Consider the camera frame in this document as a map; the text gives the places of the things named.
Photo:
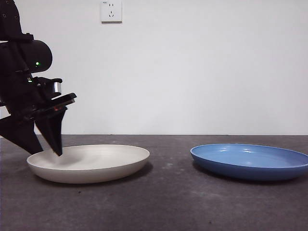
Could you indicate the white wall socket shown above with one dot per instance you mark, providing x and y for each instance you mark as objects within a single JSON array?
[{"x": 111, "y": 12}]

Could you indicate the white plate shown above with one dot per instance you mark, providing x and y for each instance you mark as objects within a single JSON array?
[{"x": 96, "y": 166}]

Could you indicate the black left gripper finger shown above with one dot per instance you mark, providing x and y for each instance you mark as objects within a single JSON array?
[
  {"x": 53, "y": 134},
  {"x": 19, "y": 134}
]

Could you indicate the blue plate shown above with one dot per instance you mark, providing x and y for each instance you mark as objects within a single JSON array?
[{"x": 240, "y": 163}]

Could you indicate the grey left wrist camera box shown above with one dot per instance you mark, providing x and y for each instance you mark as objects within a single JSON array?
[{"x": 57, "y": 87}]

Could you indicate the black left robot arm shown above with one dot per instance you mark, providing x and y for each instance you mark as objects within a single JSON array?
[{"x": 14, "y": 60}]

